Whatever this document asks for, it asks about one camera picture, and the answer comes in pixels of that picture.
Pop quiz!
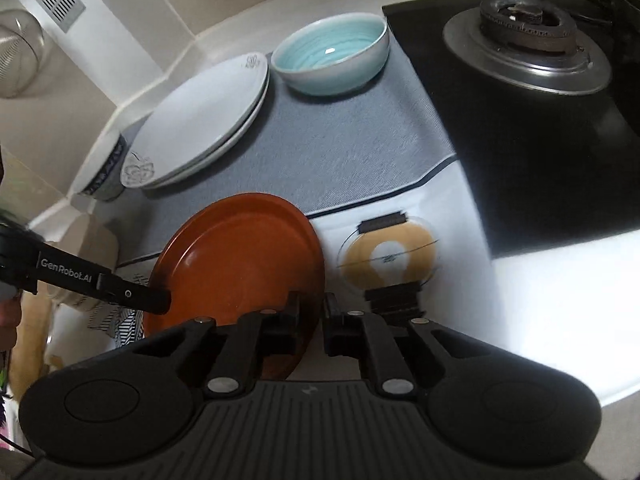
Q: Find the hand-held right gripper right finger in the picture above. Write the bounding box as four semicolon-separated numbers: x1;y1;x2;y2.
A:
322;291;495;398

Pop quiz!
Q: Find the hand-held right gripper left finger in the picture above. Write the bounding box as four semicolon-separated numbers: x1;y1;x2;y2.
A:
131;291;302;398

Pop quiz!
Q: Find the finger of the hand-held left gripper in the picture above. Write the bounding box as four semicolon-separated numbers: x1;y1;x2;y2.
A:
37;241;174;316

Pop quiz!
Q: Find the orange plate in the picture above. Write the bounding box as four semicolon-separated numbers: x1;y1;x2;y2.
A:
142;192;326;382

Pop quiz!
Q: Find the black and white striped cloth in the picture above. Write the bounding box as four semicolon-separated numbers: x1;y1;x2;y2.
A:
87;272;152;350

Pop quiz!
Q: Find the wooden cutting board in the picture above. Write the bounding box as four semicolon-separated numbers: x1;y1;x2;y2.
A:
9;291;57;402

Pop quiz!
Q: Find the white bowl with blue pattern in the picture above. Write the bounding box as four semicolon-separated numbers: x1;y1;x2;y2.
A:
69;130;127;204

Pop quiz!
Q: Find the grey drying mat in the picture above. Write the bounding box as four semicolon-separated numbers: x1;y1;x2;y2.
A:
102;50;459;267

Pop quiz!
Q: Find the white plate with floral print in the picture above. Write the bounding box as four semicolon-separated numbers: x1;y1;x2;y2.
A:
141;74;272;191
120;52;271;189

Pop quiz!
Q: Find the glass jar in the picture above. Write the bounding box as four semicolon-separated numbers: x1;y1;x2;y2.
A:
0;9;44;99

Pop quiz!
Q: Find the black gas stove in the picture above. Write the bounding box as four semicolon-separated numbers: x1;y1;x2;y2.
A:
382;0;640;261

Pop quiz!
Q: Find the teal glazed bowl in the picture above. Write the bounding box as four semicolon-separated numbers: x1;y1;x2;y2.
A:
270;14;391;97

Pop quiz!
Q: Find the gas burner with silver ring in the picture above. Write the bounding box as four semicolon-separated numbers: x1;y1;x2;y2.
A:
442;0;614;97

